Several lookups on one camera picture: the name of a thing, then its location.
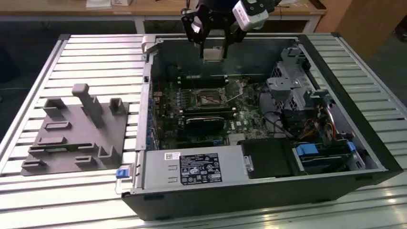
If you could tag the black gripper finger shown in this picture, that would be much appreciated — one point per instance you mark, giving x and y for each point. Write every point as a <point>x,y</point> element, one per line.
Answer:
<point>193,26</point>
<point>233,33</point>

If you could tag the silver square CPU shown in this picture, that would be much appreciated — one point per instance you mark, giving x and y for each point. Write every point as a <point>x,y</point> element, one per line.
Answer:
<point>212,54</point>

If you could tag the CPU socket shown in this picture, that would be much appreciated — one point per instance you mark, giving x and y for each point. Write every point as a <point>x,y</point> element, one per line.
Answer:
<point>209,97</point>

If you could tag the black RAM slots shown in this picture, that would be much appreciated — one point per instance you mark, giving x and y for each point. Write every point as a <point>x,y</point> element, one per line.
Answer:
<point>202,81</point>

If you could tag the silver metal drive cage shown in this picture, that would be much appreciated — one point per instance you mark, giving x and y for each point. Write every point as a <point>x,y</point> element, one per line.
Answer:
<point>285,88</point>

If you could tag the white box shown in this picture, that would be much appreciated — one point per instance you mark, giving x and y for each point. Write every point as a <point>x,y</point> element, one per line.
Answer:
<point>98,4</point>

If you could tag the black installed RAM sticks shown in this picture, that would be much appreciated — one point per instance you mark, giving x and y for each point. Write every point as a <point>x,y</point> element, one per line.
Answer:
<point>206,111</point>

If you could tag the green motherboard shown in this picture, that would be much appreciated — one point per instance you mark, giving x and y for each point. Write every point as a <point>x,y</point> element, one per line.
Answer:
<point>248,114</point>

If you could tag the wooden cabinet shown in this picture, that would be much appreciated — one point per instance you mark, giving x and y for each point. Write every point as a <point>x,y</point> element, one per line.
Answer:
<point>361,26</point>

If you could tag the wooden desk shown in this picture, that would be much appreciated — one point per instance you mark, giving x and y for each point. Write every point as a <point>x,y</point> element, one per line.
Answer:
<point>62,12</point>

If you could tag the small silver heatsink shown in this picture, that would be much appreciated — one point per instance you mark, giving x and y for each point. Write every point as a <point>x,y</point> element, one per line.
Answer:
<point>237,138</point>

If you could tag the black plastic shroud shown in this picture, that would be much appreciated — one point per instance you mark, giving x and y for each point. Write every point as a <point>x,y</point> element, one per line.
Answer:
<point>266,157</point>

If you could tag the blue disk carrier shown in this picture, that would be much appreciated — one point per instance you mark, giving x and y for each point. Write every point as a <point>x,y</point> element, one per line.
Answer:
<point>305,150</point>

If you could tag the grey parts rack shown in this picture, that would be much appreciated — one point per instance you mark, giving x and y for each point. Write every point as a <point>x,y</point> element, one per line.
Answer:
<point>78,133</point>

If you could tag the blue plastic clip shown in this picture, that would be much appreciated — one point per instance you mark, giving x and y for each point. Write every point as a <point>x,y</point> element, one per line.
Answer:
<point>349,146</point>

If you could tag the silver power supply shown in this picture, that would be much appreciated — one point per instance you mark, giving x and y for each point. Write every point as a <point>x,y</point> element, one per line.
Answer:
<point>154,167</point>

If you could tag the green RAM stick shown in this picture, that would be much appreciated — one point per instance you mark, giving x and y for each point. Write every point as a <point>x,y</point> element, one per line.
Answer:
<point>70,148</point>

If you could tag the blue case latch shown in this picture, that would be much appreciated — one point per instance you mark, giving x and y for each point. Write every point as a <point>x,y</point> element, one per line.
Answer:
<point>122,173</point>

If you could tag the black open PC case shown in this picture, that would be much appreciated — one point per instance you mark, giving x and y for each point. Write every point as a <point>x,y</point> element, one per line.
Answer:
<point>241,202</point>

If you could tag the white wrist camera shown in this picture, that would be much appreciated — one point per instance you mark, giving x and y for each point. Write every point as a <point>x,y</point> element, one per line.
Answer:
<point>250,14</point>

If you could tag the grey plastic bracket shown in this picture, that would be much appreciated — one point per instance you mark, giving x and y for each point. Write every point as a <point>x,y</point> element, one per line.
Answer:
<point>316,95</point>

